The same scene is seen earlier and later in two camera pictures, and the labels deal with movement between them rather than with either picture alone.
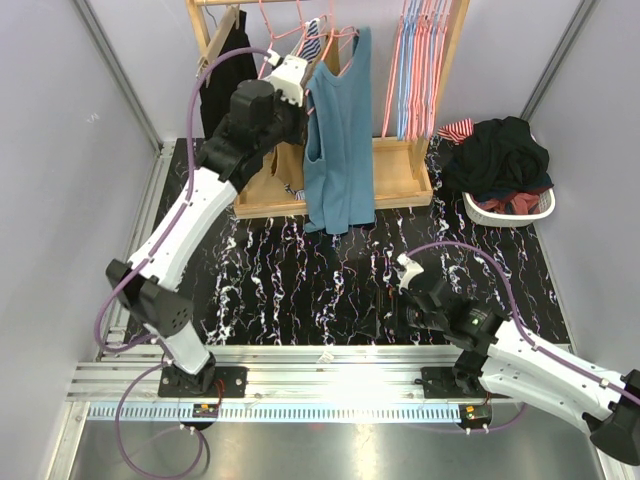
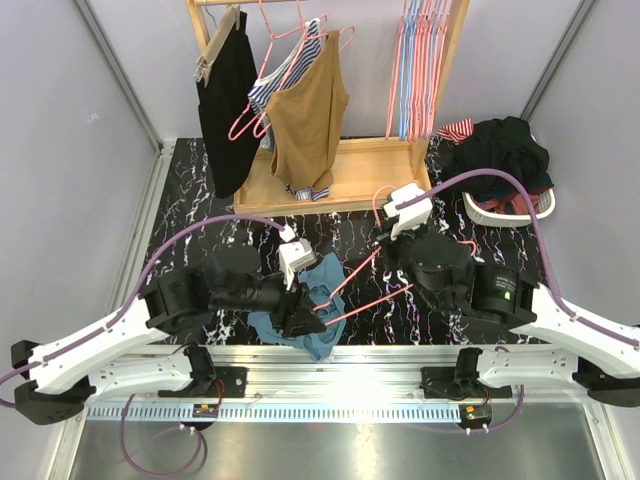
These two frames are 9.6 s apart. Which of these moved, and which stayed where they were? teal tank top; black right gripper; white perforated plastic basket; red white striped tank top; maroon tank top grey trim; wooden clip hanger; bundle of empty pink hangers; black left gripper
Moved: black right gripper; black left gripper; teal tank top
Stayed: maroon tank top grey trim; bundle of empty pink hangers; wooden clip hanger; white perforated plastic basket; red white striped tank top
